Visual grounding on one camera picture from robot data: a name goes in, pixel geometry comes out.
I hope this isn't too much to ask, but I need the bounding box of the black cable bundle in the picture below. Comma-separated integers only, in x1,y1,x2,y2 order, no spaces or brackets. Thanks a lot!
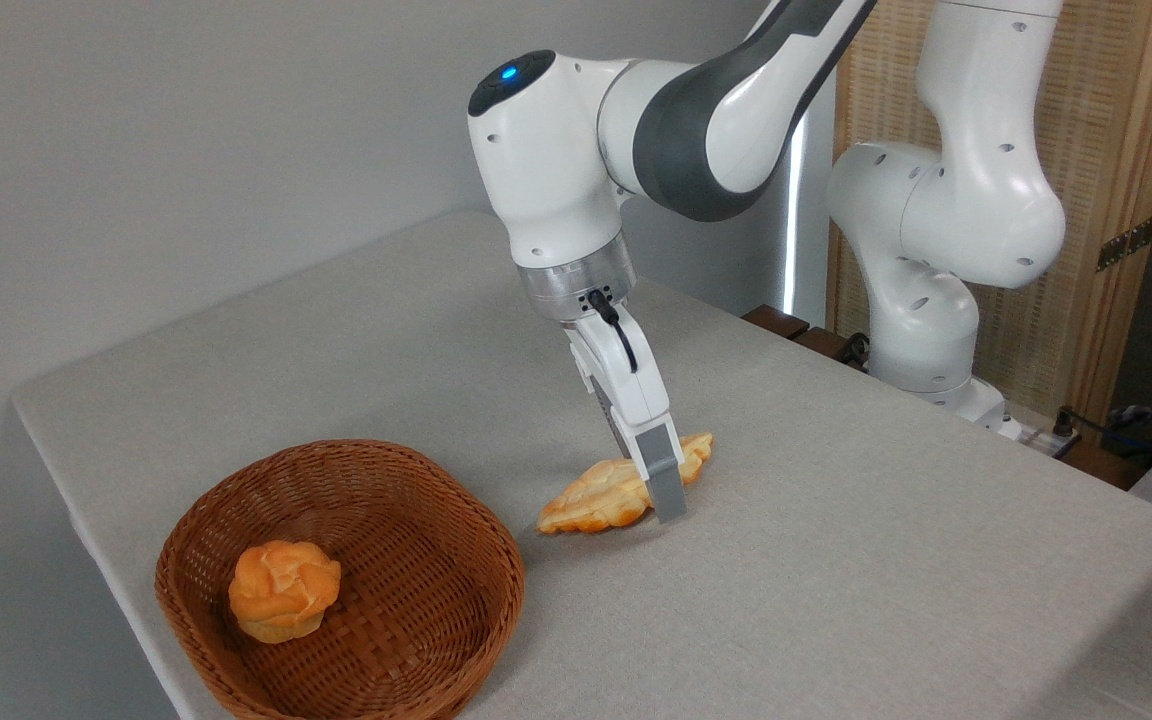
1081,398,1152,518

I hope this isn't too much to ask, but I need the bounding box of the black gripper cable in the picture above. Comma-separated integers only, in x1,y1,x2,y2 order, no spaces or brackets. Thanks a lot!
584,288,639,374

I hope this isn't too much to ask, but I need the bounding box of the long braided bread loaf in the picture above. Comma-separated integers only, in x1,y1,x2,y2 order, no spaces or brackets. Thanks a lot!
536,432,715,535

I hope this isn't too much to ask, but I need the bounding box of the round orange bread bun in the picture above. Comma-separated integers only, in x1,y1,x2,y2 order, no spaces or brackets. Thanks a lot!
228,540,343,644

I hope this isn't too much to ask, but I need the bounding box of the dark brown wooden block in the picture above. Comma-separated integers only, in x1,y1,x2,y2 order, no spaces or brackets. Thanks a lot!
794,327,872,373
741,305,812,341

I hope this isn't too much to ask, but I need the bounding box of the brown woven wicker basket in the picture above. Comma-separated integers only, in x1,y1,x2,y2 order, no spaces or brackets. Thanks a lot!
154,438,527,720

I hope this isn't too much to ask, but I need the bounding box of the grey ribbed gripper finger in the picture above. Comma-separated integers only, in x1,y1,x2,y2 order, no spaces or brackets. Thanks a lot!
591,385,642,464
631,418,689,524

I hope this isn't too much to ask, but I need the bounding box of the dark metal screen hinge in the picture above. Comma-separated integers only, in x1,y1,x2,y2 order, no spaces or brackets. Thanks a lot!
1096,215,1152,273

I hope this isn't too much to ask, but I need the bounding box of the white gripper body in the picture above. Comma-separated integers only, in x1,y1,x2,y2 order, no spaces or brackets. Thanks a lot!
566,297,675,435

